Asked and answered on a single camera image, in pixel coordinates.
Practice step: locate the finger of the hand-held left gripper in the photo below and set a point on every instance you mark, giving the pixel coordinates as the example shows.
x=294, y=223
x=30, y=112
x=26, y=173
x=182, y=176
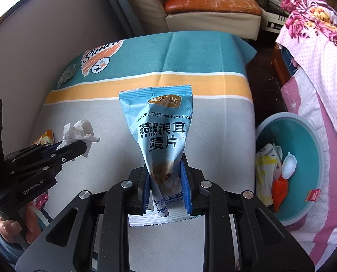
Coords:
x=51, y=148
x=72, y=150

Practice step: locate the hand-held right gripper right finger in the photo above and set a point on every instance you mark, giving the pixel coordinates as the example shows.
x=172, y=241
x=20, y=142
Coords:
x=185, y=188

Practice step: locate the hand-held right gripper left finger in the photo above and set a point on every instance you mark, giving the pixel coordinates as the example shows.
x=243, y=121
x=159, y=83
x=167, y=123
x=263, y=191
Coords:
x=145, y=192

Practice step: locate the white tissue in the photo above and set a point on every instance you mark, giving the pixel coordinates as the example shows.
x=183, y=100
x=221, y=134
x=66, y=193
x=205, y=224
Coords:
x=77, y=131

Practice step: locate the light blue snack packet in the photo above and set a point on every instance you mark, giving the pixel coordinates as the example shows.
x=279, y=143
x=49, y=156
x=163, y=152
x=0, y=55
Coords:
x=160, y=124

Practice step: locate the teal round trash bin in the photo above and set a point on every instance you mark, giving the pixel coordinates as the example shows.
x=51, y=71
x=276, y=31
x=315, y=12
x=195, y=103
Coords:
x=307, y=158

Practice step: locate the person's left hand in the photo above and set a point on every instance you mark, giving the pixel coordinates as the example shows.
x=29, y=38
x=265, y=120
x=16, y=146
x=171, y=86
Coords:
x=8, y=228

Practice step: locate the orange snack packet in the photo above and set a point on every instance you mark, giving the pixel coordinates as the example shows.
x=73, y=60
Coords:
x=43, y=138

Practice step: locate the pink wrapper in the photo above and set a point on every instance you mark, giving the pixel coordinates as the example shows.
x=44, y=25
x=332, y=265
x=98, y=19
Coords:
x=41, y=201

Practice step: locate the yellow white packet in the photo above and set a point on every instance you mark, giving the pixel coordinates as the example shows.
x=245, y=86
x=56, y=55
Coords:
x=263, y=175

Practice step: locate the white plastic spoon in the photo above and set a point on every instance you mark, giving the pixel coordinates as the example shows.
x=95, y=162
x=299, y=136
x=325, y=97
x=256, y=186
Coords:
x=289, y=165

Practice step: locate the striped teal orange grey tablecloth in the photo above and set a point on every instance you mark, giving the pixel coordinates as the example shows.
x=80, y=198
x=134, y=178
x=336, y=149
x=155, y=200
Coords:
x=185, y=62

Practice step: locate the small red wrapper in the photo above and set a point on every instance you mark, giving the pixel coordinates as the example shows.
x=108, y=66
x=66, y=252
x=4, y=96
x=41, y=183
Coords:
x=314, y=195

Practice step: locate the pink white quilt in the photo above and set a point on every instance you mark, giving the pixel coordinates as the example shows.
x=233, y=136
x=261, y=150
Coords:
x=335, y=189

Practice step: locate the beige sofa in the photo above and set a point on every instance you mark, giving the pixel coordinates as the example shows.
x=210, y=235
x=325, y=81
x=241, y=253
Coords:
x=208, y=24

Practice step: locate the black white box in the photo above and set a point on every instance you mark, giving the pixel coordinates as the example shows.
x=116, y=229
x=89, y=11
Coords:
x=273, y=22

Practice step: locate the orange leather seat cushion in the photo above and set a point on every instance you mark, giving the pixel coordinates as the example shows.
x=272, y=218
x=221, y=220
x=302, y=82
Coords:
x=213, y=1

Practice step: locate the pink floral blanket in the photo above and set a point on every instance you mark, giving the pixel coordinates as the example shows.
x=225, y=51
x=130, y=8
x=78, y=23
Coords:
x=321, y=34

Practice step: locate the grey metal frame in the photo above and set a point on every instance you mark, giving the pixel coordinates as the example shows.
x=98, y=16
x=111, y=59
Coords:
x=123, y=5

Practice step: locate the wooden bed frame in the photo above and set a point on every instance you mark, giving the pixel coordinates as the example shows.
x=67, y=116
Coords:
x=282, y=65

